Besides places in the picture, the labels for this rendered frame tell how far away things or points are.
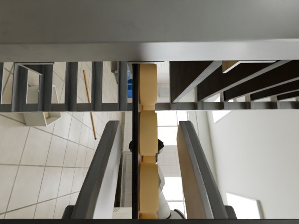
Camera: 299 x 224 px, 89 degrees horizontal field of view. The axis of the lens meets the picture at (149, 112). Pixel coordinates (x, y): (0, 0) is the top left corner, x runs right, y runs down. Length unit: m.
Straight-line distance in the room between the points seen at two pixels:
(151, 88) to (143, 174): 0.09
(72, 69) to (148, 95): 0.50
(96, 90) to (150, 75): 0.44
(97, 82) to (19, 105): 0.28
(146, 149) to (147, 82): 0.07
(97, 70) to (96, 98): 0.10
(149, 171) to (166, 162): 4.96
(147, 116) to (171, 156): 5.00
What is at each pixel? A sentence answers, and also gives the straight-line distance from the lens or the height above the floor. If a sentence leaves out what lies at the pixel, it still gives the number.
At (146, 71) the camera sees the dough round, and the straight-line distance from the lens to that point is 0.16.
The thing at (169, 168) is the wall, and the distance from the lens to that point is 5.12.
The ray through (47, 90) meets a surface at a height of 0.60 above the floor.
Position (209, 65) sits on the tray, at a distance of 0.21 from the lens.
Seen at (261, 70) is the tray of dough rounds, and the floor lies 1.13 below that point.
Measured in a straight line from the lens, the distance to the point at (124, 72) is 0.58.
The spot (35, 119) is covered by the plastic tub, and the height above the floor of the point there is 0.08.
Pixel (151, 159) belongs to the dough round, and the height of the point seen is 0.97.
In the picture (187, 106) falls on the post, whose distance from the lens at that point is 0.56.
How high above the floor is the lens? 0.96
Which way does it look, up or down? level
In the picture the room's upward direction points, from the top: 89 degrees clockwise
